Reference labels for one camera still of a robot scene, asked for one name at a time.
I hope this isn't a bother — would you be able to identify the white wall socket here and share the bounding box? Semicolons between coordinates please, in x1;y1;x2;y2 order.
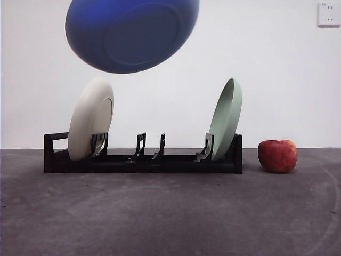
316;2;341;28

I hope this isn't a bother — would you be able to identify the pale green plate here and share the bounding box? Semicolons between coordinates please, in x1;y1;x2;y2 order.
208;77;244;162

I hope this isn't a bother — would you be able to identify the blue plate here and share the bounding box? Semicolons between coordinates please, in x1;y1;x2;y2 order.
64;0;200;75

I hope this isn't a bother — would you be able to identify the red apple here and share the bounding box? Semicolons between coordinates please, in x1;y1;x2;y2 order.
257;139;298;174

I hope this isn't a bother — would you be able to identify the cream white plate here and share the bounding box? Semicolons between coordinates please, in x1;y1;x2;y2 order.
68;76;116;162

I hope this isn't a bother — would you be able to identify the black plate rack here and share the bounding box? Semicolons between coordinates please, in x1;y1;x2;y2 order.
43;131;243;175

